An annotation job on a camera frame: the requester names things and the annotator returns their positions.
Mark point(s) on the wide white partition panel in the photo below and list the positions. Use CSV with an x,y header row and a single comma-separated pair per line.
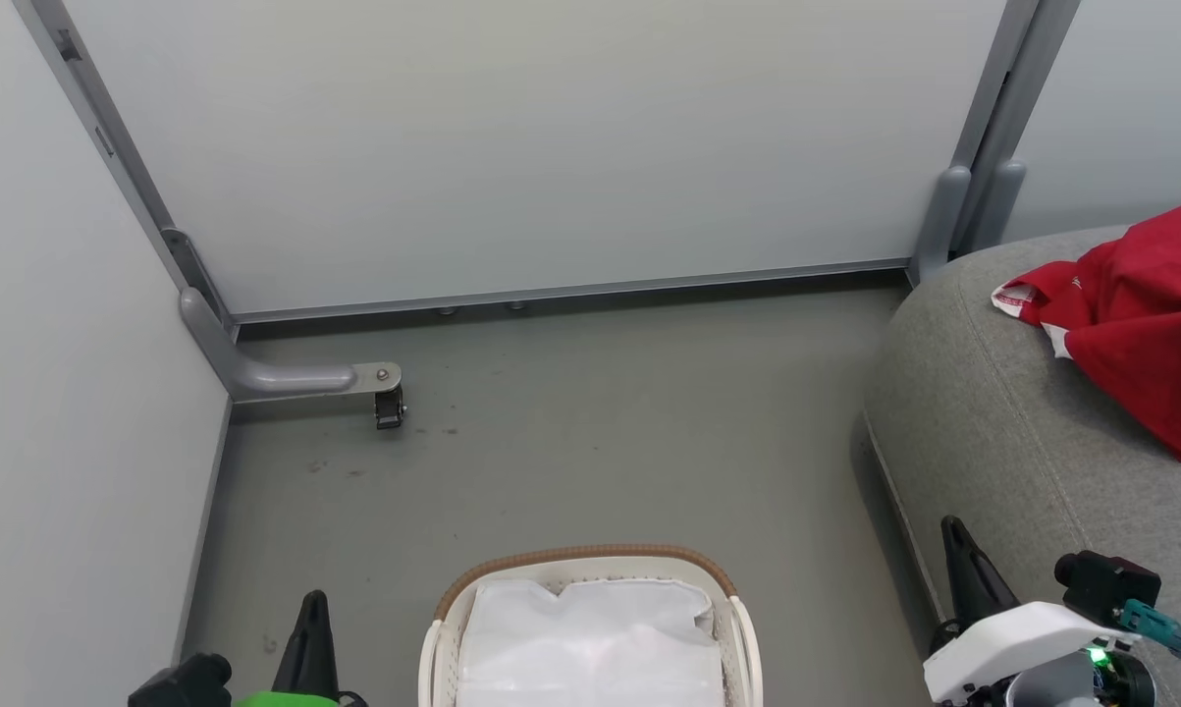
x,y
551,147

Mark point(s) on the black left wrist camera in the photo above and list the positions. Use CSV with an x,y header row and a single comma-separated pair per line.
x,y
183,682

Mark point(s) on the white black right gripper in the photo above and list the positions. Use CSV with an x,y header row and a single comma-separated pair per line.
x,y
1012,638

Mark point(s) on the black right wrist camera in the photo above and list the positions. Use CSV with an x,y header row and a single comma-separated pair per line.
x,y
1105,584

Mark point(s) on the grey double partition post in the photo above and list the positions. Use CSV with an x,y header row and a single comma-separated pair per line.
x,y
993,147

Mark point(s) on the grey fabric sofa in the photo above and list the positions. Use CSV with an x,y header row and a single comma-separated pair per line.
x,y
993,422

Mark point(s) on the white wicker-rim laundry basket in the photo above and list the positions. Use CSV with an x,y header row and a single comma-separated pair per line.
x,y
590,562

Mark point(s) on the grey partition frame post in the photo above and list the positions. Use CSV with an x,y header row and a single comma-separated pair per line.
x,y
109,137

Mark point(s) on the grey partition bottom rail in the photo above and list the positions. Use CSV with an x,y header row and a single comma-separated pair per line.
x,y
570,292

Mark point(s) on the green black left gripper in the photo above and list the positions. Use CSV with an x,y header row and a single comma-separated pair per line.
x,y
286,700

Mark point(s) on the red jersey clothing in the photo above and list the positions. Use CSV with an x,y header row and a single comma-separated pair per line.
x,y
1150,324

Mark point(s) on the small black caster wheel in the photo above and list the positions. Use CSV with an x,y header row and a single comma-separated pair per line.
x,y
390,407

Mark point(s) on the grey partition foot bracket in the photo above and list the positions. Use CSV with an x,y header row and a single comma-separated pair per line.
x,y
276,378

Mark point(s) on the white basket liner cloth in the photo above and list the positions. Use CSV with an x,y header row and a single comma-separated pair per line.
x,y
590,643

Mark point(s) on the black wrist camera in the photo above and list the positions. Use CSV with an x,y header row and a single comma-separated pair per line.
x,y
1105,584
183,682

